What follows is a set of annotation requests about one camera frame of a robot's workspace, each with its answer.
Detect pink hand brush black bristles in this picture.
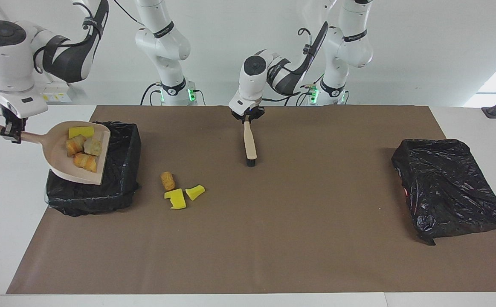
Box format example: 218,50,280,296
243,121,258,167

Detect pink plastic dustpan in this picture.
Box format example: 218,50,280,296
0,120,112,186

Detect toy croissant piece pale end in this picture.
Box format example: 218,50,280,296
65,135,87,157

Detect yellow sponge block green base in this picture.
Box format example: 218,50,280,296
68,125,95,139

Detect striped toy croissant piece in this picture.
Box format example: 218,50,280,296
73,152,99,174

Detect pale toy bread chunk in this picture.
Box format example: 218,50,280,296
84,136,103,157

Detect open bin with black bag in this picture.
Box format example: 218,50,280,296
45,121,142,217

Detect crumpled black trash bag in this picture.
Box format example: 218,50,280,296
391,138,496,246

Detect yellow green sponge wedge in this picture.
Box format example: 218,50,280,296
185,184,206,201

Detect brown toy potato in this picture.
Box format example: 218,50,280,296
160,171,176,191

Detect yellow sponge piece notched edge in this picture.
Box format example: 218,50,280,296
164,188,187,210

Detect brown table mat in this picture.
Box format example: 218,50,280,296
6,105,496,295

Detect black left base cable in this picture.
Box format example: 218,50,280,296
285,83,316,106

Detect black base cable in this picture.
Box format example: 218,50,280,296
285,83,316,106
140,83,165,106

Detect white wall socket outlet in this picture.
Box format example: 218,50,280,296
42,82,77,103

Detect black right base cable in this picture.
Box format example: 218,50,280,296
140,83,165,106

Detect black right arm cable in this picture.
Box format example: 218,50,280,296
32,0,142,75

